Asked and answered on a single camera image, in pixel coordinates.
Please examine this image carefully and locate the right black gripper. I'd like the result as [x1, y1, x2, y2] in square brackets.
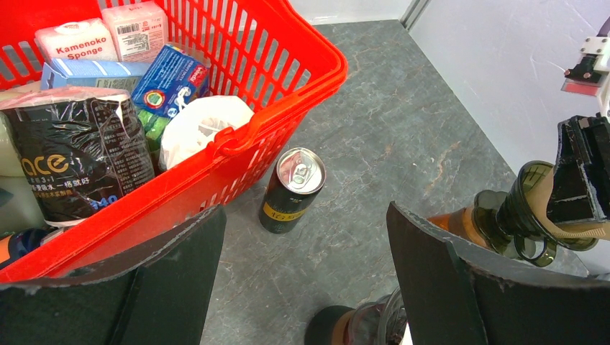
[547, 115, 609, 224]

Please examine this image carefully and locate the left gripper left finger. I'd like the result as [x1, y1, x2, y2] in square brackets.
[1, 206, 227, 344]

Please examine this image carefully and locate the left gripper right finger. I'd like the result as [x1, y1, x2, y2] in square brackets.
[386, 203, 609, 344]

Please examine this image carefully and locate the clear grey glass dripper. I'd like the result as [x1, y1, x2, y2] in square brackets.
[347, 287, 413, 345]

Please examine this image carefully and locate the dark green dripper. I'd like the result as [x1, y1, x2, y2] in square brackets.
[466, 161, 598, 267]

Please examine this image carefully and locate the brown paper coffee filter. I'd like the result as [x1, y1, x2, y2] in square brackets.
[520, 162, 609, 247]

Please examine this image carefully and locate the red black coffee server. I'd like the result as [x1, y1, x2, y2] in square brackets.
[304, 303, 381, 345]

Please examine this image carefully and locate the amber glass beaker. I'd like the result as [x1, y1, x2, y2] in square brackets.
[427, 206, 491, 249]

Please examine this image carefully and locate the pale green plastic bottle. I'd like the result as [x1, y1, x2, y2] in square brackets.
[1, 115, 46, 236]

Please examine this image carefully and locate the black plastic-wrapped package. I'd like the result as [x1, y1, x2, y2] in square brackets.
[1, 86, 155, 227]

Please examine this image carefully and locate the white item in basket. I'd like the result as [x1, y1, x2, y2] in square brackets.
[159, 96, 254, 171]

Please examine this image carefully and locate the black yellow drink can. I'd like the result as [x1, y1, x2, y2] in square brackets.
[259, 147, 327, 234]

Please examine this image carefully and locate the blue detergent box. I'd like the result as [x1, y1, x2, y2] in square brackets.
[131, 45, 209, 119]

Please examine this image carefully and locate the light blue packet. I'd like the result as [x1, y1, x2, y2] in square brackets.
[40, 58, 151, 93]

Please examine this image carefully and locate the red plastic shopping basket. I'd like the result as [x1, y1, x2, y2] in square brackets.
[1, 1, 347, 284]

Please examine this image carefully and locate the pink sponge box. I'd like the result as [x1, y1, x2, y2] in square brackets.
[35, 18, 119, 61]

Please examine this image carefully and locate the white pink small box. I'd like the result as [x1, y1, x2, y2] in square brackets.
[101, 1, 168, 63]

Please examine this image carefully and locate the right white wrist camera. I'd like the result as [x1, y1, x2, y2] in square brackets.
[562, 34, 609, 117]

